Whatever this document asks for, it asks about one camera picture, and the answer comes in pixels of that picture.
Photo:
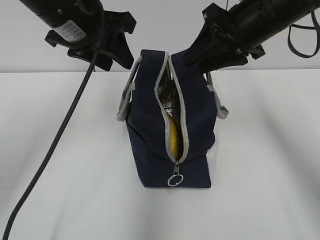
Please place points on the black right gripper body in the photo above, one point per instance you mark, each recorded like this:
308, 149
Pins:
215, 15

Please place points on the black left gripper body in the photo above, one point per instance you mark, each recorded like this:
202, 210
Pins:
114, 22

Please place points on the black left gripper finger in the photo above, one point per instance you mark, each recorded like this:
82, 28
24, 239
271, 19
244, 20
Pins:
103, 62
119, 51

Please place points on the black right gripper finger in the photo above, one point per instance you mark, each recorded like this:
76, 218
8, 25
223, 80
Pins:
225, 60
211, 48

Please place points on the navy insulated lunch bag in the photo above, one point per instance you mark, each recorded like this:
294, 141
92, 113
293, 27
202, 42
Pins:
142, 108

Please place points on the yellow banana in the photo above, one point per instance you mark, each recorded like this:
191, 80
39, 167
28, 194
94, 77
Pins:
173, 111

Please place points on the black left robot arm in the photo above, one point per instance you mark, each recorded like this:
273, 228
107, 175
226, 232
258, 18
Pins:
85, 29

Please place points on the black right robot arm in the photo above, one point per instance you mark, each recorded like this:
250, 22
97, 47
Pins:
260, 20

